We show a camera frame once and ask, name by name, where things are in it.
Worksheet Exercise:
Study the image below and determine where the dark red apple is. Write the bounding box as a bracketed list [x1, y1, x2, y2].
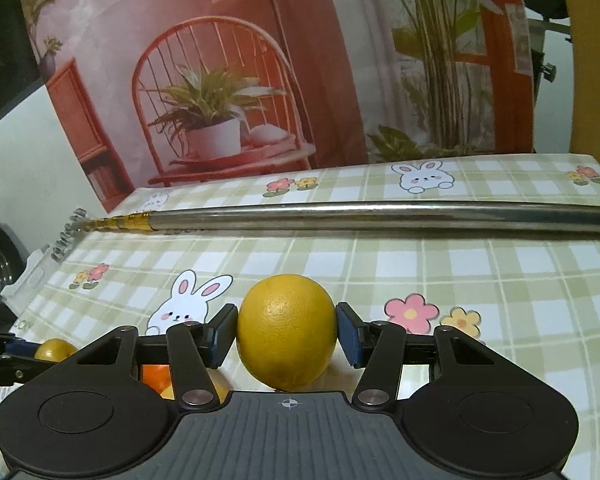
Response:
[140, 364, 171, 393]

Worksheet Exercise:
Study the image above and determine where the printed room backdrop cloth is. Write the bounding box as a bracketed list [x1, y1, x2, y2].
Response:
[20, 0, 533, 209]

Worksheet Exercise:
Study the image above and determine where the green yellow plum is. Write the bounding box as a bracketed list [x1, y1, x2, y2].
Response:
[34, 338, 78, 363]

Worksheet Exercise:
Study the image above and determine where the white plastic rack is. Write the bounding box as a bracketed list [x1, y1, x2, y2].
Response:
[1, 245, 58, 315]

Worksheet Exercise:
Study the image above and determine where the telescopic metal pole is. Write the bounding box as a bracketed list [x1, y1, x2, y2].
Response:
[50, 200, 600, 262]

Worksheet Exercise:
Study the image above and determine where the exercise bike seat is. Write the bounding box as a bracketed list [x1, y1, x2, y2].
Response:
[524, 0, 572, 90]

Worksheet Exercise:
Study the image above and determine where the checkered bunny tablecloth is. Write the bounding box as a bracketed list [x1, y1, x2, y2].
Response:
[10, 154, 600, 479]

